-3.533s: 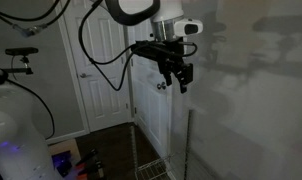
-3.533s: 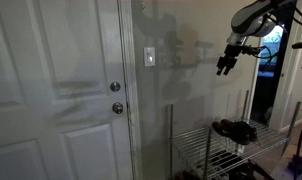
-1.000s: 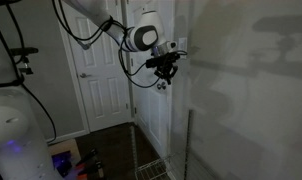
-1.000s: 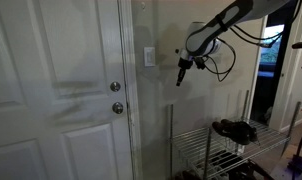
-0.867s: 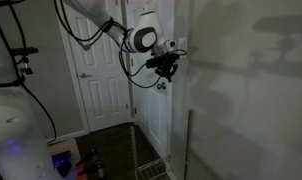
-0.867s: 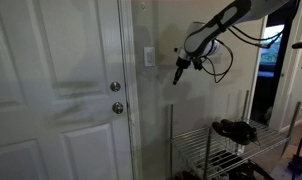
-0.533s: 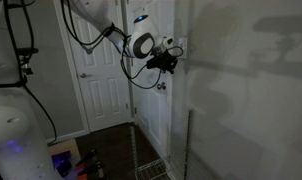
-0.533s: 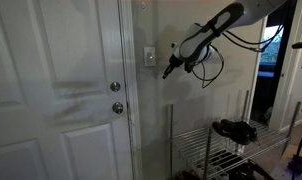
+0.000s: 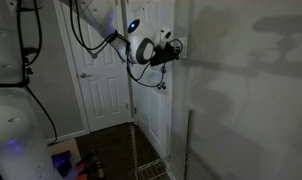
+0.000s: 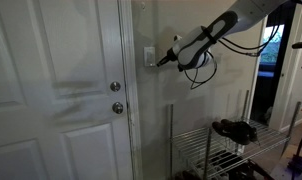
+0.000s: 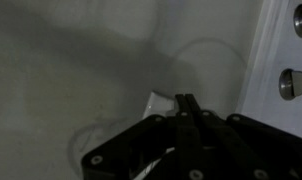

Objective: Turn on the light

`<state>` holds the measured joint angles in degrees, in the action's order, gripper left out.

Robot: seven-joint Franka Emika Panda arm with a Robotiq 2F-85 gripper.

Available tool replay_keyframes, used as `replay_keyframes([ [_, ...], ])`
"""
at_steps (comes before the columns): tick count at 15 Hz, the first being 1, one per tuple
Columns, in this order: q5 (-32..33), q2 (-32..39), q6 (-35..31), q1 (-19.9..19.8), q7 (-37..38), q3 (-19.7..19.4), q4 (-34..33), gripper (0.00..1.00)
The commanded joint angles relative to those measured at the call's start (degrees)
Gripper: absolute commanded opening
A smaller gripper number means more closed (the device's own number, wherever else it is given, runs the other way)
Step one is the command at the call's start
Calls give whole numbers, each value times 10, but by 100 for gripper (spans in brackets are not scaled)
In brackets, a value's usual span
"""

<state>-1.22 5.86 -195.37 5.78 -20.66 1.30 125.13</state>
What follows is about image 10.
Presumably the white doorway trim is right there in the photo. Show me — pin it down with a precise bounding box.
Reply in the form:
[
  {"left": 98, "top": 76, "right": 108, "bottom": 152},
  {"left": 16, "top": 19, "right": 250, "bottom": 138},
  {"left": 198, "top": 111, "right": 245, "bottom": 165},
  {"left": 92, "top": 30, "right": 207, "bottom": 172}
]
[{"left": 268, "top": 3, "right": 302, "bottom": 133}]

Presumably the white panelled door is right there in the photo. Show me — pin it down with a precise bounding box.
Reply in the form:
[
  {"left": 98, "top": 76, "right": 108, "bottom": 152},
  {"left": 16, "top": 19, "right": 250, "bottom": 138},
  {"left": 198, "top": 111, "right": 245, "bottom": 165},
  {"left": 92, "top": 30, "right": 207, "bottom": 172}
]
[{"left": 0, "top": 0, "right": 135, "bottom": 180}]

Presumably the blue purple base object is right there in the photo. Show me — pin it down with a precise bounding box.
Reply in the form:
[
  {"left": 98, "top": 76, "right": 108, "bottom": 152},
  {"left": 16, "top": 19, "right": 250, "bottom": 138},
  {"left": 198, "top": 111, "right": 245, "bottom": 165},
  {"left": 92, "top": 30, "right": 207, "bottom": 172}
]
[{"left": 286, "top": 154, "right": 302, "bottom": 175}]

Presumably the bright window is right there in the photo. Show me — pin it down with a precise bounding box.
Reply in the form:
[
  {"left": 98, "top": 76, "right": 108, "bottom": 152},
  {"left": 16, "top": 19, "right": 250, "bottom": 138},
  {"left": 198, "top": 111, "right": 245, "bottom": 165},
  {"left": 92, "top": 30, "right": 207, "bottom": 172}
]
[{"left": 258, "top": 23, "right": 286, "bottom": 78}]

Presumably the chrome wire shelf rack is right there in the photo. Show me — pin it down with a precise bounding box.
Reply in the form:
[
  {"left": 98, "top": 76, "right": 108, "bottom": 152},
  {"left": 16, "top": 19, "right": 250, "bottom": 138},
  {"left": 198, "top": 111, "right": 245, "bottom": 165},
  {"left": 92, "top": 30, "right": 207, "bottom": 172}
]
[{"left": 167, "top": 89, "right": 302, "bottom": 180}]

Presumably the dark brown shoe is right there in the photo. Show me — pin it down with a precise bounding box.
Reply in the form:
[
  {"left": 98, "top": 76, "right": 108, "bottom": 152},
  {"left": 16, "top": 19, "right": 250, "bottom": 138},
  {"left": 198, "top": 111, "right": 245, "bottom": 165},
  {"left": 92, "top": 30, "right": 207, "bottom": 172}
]
[
  {"left": 221, "top": 118, "right": 261, "bottom": 146},
  {"left": 211, "top": 120, "right": 246, "bottom": 141}
]

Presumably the silver door knob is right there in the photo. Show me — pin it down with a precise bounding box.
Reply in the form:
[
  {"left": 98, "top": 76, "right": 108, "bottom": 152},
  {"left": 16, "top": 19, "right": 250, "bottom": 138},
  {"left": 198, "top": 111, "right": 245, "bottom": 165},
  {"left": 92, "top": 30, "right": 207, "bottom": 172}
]
[{"left": 111, "top": 101, "right": 124, "bottom": 115}]

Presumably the white door frame trim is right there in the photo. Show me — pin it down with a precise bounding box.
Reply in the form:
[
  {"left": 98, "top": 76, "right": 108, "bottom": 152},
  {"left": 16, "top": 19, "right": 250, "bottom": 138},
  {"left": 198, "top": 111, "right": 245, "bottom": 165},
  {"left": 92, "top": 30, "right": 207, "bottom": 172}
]
[{"left": 117, "top": 0, "right": 145, "bottom": 180}]

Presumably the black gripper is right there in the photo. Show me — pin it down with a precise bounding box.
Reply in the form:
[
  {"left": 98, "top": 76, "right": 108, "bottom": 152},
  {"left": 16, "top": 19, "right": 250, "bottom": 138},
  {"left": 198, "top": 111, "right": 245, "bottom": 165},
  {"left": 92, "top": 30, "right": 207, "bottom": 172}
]
[{"left": 156, "top": 47, "right": 179, "bottom": 68}]

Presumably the white light switch plate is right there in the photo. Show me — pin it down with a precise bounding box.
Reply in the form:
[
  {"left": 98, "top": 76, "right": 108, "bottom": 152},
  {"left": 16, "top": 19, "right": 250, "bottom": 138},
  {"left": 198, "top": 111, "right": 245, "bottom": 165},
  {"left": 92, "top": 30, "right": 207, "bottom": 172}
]
[{"left": 143, "top": 46, "right": 157, "bottom": 68}]

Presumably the silver deadbolt lock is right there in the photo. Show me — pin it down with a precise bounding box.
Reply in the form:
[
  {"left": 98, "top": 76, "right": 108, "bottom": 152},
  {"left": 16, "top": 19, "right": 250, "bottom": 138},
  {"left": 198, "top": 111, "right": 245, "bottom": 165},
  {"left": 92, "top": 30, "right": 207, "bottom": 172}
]
[{"left": 109, "top": 81, "right": 122, "bottom": 93}]

